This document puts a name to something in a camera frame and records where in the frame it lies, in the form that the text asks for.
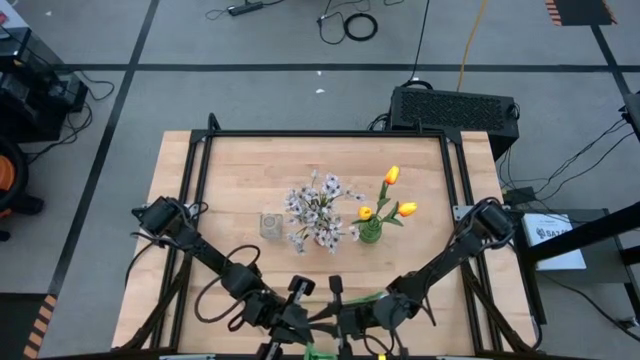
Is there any thin black cable with plug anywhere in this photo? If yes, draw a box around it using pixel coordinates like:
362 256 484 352
316 0 374 46

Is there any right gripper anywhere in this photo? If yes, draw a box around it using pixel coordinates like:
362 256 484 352
308 275 377 360

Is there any black perforated computer case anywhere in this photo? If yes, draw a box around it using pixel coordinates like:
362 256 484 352
388 85 520 161

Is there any black power cable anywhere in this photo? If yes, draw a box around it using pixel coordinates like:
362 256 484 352
407 0 431 86

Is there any black equipment cart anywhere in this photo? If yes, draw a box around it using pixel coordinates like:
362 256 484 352
0 27 90 144

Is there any black hazard-striped floor mat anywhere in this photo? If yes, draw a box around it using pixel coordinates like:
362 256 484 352
0 293 58 360
544 0 618 27

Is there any white printed paper sign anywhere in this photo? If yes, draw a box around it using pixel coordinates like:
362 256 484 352
522 213 588 272

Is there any orange artificial tulip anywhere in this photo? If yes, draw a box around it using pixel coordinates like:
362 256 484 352
382 200 419 229
350 204 381 226
377 164 401 221

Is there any black power brick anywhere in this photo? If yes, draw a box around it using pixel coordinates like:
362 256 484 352
502 186 537 207

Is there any black power strip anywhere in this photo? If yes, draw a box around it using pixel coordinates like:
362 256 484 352
227 1 265 17

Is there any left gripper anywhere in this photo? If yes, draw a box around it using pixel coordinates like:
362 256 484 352
247 274 324 360

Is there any black side table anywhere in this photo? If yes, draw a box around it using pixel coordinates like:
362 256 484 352
509 199 640 326

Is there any green glass vase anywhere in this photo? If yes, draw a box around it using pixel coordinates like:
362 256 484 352
357 215 384 245

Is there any coiled black cable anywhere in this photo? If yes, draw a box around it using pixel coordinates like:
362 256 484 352
343 12 379 42

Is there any yellow cable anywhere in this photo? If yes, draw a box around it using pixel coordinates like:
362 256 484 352
455 0 489 94

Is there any black orange cable reel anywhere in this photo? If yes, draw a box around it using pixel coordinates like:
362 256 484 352
0 134 46 241

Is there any clear cut-glass vase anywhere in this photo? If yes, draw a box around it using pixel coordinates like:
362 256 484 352
259 213 285 240

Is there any black aluminium table frame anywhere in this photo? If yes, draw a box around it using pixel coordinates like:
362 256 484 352
119 112 544 357

